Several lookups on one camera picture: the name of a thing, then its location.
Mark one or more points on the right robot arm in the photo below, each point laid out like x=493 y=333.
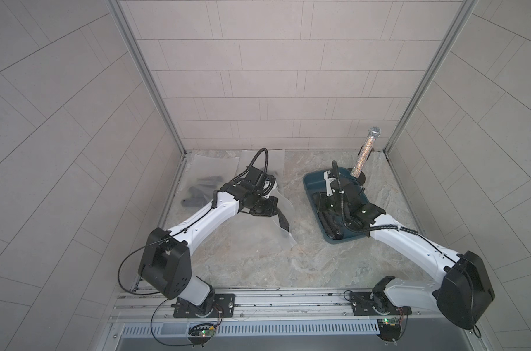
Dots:
x=459 y=287

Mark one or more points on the left controller board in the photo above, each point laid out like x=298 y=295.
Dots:
x=201 y=333

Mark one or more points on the aluminium mounting rail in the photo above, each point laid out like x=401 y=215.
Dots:
x=247 y=305

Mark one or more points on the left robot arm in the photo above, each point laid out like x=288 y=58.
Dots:
x=166 y=259

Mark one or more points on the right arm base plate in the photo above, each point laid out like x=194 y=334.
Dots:
x=373 y=304

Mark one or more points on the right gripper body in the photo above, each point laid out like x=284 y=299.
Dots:
x=330 y=204

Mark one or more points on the controller board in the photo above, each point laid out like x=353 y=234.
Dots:
x=390 y=329
x=201 y=333

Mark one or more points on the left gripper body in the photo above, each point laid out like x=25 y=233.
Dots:
x=261 y=206

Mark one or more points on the teal plastic bin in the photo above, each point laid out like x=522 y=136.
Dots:
x=314 y=182

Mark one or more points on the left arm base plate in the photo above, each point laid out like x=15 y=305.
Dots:
x=219 y=305

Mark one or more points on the right controller board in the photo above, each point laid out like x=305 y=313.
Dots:
x=390 y=329

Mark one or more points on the clear zip-top bag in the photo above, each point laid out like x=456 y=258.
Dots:
x=257 y=242
x=276 y=165
x=204 y=175

